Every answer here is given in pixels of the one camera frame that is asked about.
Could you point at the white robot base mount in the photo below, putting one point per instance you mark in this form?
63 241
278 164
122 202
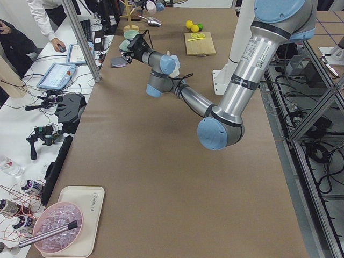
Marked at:
221 78

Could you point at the teach pendant far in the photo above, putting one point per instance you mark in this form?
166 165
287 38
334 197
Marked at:
75 55

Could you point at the black keyboard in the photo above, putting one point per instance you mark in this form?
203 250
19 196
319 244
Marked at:
86 27

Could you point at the yellow lemon upper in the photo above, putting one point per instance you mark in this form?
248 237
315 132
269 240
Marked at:
189 24

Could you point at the teach pendant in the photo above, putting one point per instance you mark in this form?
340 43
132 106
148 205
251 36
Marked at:
57 76
75 55

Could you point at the aluminium frame post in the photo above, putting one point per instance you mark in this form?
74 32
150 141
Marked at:
81 39

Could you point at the computer mouse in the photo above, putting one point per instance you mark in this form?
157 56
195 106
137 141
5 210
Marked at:
61 49

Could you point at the pink cup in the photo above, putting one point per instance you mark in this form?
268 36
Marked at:
151 7

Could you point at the black stand plate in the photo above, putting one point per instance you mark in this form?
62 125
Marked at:
69 112

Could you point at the bamboo cutting board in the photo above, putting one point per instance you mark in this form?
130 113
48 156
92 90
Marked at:
199 47

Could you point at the small bottle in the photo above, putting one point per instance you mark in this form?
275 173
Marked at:
24 224
10 208
31 187

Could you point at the person hand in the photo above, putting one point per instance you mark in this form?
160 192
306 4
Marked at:
55 42

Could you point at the metal tongs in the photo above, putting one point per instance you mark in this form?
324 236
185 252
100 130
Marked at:
42 236

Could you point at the light blue cup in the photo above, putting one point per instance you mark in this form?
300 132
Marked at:
176 60

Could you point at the grey cloth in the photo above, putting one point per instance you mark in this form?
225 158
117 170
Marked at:
120 61

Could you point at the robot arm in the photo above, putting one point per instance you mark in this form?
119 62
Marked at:
274 23
159 6

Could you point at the green cup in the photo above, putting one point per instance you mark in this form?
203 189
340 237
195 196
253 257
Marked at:
123 47

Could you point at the yellow lemon lower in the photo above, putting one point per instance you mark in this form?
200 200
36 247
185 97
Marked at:
195 28

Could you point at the mint green bowl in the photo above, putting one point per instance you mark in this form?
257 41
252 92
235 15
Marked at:
130 34

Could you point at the yellow lemon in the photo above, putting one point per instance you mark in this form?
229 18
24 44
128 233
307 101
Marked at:
195 28
189 24

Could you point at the teach pendant near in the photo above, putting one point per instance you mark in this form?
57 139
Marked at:
57 76

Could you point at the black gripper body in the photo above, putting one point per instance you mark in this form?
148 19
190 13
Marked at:
137 53

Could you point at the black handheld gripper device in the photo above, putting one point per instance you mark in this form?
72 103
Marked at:
46 134

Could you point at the metal scoop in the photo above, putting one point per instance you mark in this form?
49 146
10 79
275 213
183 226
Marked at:
151 21

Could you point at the white cup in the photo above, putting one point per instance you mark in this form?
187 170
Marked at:
175 73

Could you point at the yellow plastic knife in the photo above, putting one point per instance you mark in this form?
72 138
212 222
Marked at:
194 39

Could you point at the wooden mug tree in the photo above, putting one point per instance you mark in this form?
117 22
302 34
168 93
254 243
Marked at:
129 9

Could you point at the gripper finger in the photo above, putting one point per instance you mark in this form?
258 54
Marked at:
127 55

